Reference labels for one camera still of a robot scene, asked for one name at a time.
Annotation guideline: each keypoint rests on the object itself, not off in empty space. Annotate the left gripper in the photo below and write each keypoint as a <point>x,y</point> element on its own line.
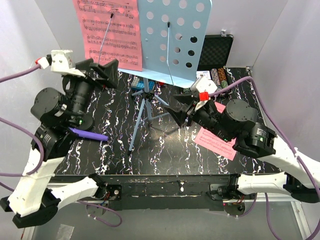
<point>109,71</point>

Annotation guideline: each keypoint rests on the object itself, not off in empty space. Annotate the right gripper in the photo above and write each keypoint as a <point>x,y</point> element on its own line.
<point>179,116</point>

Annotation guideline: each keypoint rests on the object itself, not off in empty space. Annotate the pink sheet music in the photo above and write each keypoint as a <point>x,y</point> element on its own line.
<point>211,142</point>
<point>111,30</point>

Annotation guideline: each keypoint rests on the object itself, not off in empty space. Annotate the purple toy microphone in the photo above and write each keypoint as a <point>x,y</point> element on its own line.
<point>89,135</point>

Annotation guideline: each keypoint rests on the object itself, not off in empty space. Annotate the light blue music stand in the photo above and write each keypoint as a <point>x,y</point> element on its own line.
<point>172,36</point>

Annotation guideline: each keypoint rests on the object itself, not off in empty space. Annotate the black microphone stand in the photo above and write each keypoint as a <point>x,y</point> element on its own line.
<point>86,122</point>

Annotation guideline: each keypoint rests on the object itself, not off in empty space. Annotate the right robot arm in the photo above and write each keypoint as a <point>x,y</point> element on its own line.
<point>299,176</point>

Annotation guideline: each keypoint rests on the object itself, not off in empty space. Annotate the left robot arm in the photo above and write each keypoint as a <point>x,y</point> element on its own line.
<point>63,118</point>

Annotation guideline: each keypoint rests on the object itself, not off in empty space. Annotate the white card deck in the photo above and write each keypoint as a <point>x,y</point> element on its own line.
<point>204,73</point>

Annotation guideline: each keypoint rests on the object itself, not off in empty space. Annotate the blue toy brick block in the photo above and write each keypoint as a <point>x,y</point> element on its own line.
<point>138,84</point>

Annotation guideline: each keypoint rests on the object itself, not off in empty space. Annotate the black poker chip case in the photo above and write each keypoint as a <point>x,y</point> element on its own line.
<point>214,56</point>

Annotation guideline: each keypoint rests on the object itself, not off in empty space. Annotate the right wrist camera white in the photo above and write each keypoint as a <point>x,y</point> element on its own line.
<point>201,90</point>

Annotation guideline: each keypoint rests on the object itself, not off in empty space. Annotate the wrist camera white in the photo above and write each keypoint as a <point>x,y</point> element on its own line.
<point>201,90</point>
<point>63,64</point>

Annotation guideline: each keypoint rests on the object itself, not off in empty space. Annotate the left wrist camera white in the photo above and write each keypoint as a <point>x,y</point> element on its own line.
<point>63,64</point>

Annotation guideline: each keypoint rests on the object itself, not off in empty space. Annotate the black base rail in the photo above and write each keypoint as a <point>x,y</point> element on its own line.
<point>174,192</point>

